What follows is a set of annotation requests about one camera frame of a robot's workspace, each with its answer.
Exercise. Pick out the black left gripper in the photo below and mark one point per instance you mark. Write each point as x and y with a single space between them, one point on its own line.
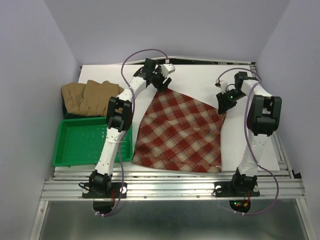
160 86

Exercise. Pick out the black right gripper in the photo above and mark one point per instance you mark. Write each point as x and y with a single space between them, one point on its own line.
223 104

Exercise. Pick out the red plaid skirt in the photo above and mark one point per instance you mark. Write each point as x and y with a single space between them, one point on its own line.
179 133

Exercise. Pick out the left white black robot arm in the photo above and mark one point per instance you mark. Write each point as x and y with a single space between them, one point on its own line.
119 117

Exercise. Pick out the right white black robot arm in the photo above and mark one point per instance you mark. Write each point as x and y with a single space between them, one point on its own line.
261 120

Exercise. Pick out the tan folded skirt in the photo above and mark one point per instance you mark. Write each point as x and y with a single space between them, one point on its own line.
90 99

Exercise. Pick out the dark green folded garment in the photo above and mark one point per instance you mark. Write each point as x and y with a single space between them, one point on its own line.
66 114

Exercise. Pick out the green plastic crate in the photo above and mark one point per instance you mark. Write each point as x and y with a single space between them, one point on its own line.
89 141

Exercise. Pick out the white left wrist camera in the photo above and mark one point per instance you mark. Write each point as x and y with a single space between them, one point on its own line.
167 69

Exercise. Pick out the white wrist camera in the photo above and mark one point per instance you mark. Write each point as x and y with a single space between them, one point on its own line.
222 84
167 69

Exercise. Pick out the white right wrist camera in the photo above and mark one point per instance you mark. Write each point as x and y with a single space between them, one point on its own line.
222 84

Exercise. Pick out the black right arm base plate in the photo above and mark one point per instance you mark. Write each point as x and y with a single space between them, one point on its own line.
225 189

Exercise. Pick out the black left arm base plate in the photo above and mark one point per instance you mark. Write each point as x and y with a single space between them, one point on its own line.
113 192

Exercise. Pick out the aluminium rail frame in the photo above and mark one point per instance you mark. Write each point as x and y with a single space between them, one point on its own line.
281 211

